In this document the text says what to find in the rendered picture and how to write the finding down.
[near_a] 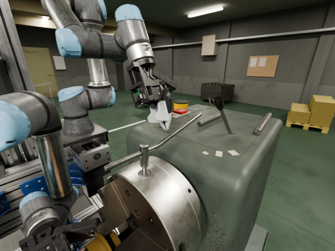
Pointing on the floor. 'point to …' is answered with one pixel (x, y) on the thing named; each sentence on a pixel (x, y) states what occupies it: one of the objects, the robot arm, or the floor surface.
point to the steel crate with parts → (217, 91)
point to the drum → (180, 104)
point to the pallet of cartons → (313, 113)
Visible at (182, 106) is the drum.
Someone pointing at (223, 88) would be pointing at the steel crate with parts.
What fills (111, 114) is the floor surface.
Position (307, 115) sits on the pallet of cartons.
